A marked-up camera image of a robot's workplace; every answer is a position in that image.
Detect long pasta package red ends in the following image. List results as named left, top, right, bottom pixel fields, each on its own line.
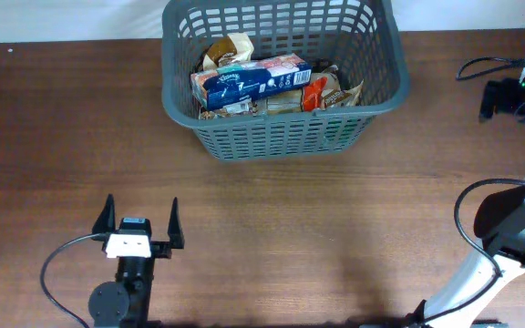
left=254, top=74, right=328, bottom=115

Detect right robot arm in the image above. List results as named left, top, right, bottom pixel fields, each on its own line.
left=400, top=57, right=525, bottom=327

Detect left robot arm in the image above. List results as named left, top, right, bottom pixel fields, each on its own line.
left=88, top=195, right=185, bottom=328

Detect snack bag beige brown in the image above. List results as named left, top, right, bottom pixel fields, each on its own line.
left=311, top=65, right=364, bottom=109
left=198, top=33, right=256, bottom=120

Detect grey plastic shopping basket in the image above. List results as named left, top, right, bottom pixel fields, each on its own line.
left=161, top=0, right=409, bottom=160

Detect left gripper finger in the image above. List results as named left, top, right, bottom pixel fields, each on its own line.
left=168, top=198, right=185, bottom=249
left=91, top=194, right=116, bottom=234

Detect tissue pack multipack box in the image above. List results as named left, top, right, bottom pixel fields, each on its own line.
left=190, top=54, right=312, bottom=111

